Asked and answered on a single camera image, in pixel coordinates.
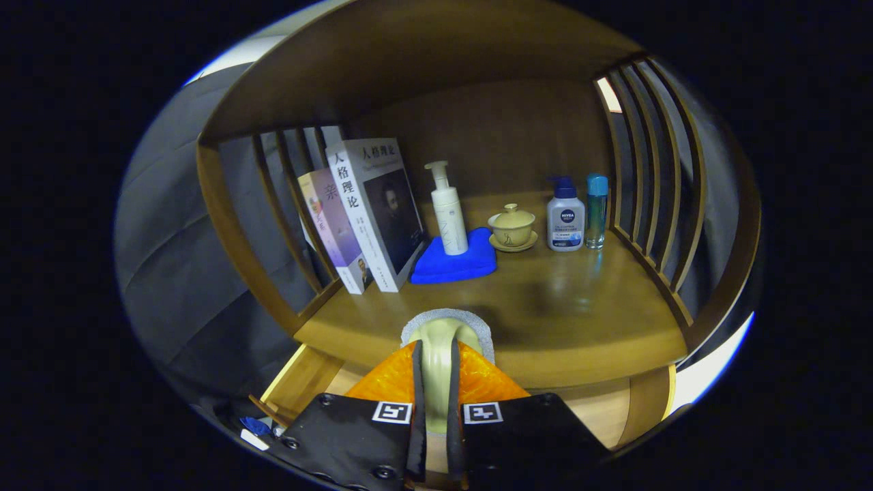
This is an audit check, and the purple book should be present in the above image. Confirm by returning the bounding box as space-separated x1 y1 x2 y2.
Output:
298 168 374 295

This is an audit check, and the white pump bottle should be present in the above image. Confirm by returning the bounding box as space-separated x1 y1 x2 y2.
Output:
424 161 469 256

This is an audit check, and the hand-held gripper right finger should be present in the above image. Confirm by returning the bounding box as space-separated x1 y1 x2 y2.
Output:
447 341 615 491

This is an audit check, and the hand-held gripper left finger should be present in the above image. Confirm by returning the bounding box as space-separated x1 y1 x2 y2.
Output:
263 341 427 491

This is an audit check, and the grey sponge brush yellow handle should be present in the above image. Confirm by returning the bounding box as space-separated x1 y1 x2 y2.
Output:
400 308 495 437

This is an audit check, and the white grey box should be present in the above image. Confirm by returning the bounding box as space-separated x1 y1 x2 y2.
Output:
672 312 754 410

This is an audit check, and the white blue-capped lotion bottle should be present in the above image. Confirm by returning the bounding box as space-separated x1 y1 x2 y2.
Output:
546 176 586 252

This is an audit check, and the brown wooden countertop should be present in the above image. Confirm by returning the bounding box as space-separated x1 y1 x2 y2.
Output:
293 194 690 389

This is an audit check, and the white and black book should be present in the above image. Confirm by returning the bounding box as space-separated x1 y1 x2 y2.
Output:
326 138 427 293

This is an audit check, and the yellow lidded teacup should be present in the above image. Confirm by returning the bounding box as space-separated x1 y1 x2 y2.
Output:
488 203 539 254

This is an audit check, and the brown wooden cabinet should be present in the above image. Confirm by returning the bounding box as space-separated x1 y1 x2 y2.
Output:
196 0 761 393

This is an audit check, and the blue folded cloth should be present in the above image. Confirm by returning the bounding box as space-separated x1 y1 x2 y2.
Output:
409 227 498 285

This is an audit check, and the teal glass bottle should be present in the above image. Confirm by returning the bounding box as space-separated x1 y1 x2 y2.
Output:
586 173 609 250

